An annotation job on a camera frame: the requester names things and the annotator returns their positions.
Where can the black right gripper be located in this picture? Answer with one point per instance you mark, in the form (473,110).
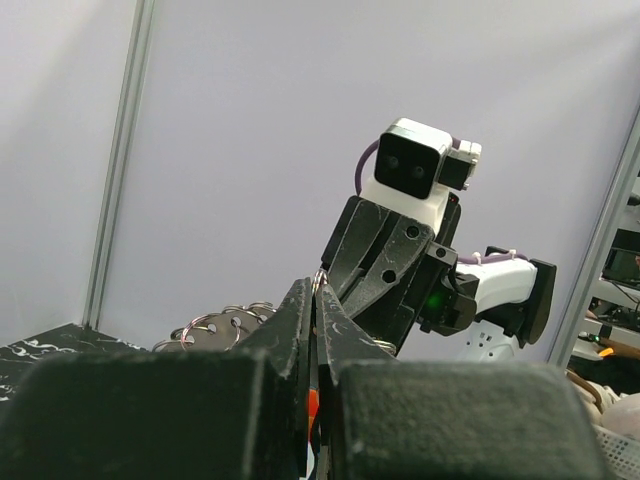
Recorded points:
(389,273)

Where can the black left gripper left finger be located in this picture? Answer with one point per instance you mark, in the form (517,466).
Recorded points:
(268,436)

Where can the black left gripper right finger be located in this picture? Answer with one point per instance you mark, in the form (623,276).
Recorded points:
(339,341)

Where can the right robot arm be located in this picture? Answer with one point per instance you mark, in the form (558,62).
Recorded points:
(503,300)

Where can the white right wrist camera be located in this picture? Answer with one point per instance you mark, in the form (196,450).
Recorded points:
(414,169)

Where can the right aluminium frame post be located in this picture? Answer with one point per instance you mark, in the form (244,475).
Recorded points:
(601,239)

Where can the aluminium frame post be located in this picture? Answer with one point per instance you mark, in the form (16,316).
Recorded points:
(122,142)
(601,239)

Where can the left aluminium frame post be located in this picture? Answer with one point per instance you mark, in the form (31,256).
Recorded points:
(122,142)

